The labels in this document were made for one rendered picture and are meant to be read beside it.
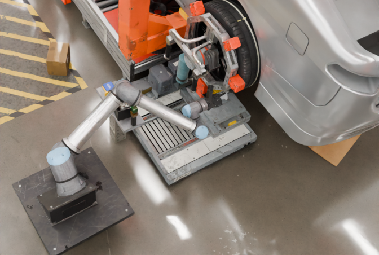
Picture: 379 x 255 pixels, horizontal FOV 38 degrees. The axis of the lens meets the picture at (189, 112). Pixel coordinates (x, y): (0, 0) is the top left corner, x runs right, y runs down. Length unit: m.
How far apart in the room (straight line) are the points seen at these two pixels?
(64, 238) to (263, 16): 1.87
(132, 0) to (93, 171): 1.19
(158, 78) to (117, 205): 1.06
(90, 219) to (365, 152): 2.32
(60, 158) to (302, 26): 1.67
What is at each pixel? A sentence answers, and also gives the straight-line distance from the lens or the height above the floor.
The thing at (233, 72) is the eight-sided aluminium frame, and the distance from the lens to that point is 3.69.
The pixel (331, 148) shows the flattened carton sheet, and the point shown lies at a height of 0.01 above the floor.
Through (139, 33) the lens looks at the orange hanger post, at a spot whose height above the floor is 0.79.
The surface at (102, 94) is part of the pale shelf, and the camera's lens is 4.06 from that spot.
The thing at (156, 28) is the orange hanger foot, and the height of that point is 0.74.
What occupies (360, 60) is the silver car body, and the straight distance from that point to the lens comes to 3.01.
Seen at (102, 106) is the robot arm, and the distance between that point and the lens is 3.66.
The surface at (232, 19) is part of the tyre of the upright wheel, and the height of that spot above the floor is 1.18.
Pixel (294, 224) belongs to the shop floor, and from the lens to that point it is 4.22.
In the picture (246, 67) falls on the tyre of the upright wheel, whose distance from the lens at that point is 3.64.
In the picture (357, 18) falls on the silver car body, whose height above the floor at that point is 0.94.
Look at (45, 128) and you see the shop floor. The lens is 4.45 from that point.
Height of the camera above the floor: 3.67
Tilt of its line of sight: 54 degrees down
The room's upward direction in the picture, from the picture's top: 11 degrees clockwise
